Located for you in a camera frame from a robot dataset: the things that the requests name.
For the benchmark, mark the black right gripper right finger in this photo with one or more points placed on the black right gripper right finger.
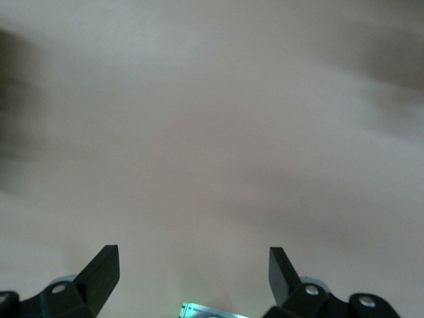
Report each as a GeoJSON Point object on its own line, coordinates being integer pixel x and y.
{"type": "Point", "coordinates": [285, 285]}

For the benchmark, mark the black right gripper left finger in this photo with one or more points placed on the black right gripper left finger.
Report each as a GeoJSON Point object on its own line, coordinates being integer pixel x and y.
{"type": "Point", "coordinates": [96, 281]}

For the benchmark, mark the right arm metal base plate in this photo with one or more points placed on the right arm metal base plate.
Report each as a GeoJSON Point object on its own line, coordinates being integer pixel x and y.
{"type": "Point", "coordinates": [198, 311]}

